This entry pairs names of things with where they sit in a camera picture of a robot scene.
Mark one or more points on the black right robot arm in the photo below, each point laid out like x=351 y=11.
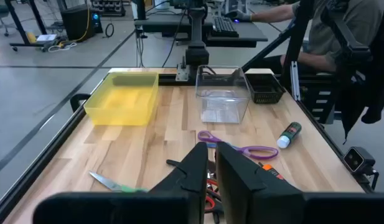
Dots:
x=197 y=37

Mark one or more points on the black desk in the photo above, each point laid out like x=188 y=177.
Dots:
x=247 y=32

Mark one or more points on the red and black scissors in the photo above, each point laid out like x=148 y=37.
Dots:
x=209 y=202

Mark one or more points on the clear plastic bin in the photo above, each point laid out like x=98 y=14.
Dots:
x=222 y=105

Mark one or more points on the black desk leg frame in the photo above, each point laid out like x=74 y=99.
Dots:
x=26 y=44

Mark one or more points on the black drawer unit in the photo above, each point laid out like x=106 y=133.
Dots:
x=313 y=99

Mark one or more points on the green paint bottle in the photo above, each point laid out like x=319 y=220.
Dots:
x=291 y=132

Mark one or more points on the person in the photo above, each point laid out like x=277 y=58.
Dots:
x=366 y=18

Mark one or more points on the purple scissors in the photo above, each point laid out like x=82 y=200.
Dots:
x=240 y=149

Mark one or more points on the white flat box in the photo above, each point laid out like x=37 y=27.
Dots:
x=46 y=37

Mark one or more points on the grey metal mounting plate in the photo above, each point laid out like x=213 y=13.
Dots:
x=182 y=74

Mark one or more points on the black computer tower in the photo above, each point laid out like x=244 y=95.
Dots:
x=76 y=23

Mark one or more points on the black table-level camera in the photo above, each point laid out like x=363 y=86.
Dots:
x=359 y=158

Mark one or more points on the black keyboard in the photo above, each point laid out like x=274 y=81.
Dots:
x=224 y=26

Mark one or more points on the green scissors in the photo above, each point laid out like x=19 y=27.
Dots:
x=107 y=183

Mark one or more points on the yellow plastic bin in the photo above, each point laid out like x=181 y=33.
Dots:
x=123 y=105

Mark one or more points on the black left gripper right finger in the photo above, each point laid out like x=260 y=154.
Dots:
x=241 y=180

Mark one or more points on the office chair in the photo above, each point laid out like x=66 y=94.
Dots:
x=0 y=12

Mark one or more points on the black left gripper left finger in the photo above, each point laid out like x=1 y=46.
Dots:
x=191 y=174

